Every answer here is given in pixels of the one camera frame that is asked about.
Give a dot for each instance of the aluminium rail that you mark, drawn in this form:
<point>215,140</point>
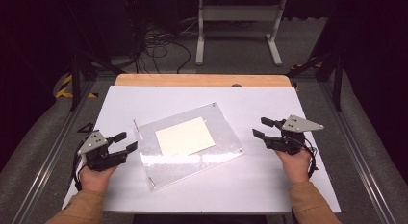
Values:
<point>48,160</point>
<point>356,153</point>

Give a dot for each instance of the picture card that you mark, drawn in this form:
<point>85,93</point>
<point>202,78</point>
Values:
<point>184,136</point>

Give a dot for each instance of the yellow black hazard tape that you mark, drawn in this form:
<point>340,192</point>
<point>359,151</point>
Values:
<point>66,86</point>
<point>308,62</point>

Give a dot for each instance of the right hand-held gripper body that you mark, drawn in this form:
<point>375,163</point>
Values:
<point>298,124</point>

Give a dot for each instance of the person's left hand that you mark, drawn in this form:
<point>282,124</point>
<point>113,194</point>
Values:
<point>94,179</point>

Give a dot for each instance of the clear acrylic photo frame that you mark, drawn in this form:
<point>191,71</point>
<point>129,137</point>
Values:
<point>192,166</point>

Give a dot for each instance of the white metal stand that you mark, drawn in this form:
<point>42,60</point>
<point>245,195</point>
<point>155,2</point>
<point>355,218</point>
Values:
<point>240,13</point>

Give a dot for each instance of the person's right hand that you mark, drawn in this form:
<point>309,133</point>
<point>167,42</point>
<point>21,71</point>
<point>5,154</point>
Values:
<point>296,166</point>

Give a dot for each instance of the white board mat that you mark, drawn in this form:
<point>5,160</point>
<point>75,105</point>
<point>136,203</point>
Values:
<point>243,185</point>

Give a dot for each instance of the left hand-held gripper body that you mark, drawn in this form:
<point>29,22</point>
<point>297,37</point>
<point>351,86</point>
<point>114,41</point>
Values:
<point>93,144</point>

